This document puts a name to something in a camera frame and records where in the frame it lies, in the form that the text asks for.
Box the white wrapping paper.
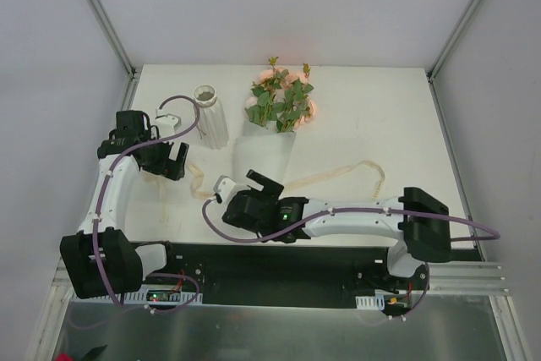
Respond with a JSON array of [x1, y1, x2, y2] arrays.
[[232, 121, 296, 184]]

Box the pink flowers with green leaves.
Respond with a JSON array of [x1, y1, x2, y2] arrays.
[[244, 57, 317, 133]]

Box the cream ribbon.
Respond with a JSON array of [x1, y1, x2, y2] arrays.
[[187, 160, 385, 200]]

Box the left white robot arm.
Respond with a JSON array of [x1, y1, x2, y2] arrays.
[[60, 110, 189, 299]]

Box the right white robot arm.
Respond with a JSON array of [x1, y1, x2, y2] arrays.
[[214, 171, 451, 289]]

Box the white ribbed ceramic vase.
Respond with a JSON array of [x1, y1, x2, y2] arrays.
[[194, 85, 229, 150]]

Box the black object at bottom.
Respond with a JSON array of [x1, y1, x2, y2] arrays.
[[80, 345, 107, 361]]

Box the red object at bottom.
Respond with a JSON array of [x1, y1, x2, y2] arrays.
[[53, 353, 74, 361]]

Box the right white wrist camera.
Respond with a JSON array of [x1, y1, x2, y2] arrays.
[[213, 176, 239, 204]]

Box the left aluminium frame post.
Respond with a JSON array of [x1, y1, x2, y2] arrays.
[[65, 0, 143, 79]]

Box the aluminium frame post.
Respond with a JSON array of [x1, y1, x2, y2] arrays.
[[427, 0, 485, 83], [65, 0, 143, 79]]

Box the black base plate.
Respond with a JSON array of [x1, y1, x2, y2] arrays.
[[146, 243, 437, 309]]

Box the left white cable duct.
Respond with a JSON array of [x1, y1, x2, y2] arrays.
[[123, 288, 203, 306]]

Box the white cable duct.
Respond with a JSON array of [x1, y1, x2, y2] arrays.
[[355, 293, 385, 311], [123, 288, 203, 306]]

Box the right white cable duct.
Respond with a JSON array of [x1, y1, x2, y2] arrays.
[[355, 293, 385, 311]]

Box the right aluminium frame post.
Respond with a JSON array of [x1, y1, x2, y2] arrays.
[[427, 0, 485, 83]]

